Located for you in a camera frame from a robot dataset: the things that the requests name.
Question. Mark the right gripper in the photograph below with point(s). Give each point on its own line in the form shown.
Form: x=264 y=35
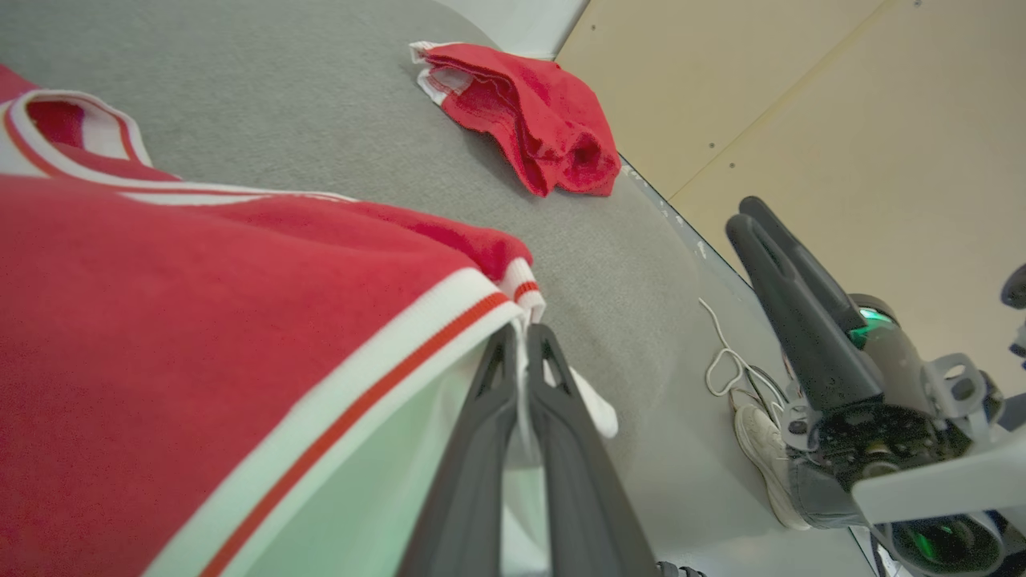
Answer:
x=874 y=437

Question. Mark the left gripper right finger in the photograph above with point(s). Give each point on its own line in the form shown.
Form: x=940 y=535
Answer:
x=585 y=521

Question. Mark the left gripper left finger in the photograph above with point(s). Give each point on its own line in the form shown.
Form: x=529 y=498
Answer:
x=465 y=513

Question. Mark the red white sports shirt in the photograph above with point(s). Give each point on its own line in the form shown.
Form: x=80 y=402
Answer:
x=200 y=320
x=545 y=120

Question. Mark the white sneaker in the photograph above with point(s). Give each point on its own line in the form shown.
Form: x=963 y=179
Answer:
x=761 y=449

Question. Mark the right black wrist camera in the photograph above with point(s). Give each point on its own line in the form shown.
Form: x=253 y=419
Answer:
x=1018 y=288

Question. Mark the right white camera bracket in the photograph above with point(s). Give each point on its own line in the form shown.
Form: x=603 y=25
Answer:
x=946 y=485

